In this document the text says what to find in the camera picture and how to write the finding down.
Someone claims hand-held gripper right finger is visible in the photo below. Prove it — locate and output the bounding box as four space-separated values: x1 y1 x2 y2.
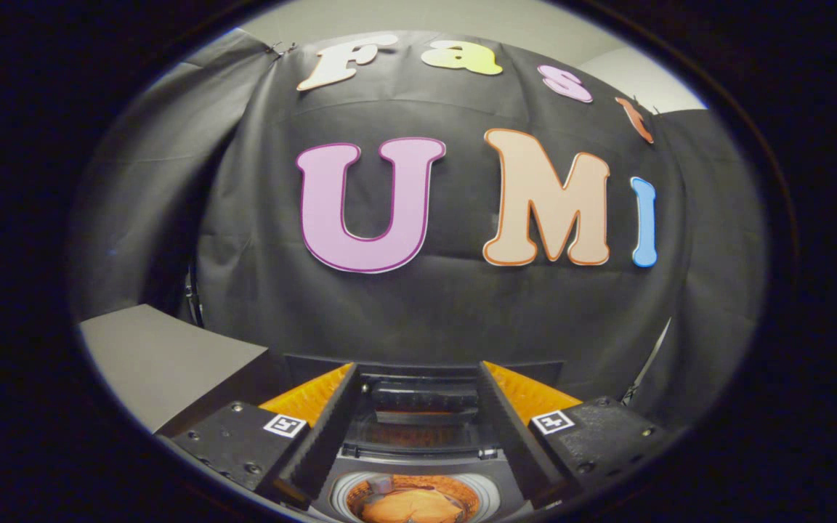
477 360 674 510

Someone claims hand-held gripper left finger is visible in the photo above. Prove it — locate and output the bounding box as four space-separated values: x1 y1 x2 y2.
159 362 360 511

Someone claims orange shirt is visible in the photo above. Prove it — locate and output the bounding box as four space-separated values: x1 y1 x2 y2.
359 485 467 523

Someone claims black backdrop cloth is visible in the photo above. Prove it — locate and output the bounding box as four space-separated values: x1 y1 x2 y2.
68 29 768 429

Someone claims grey cabinet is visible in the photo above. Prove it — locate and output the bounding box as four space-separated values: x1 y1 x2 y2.
78 304 290 438

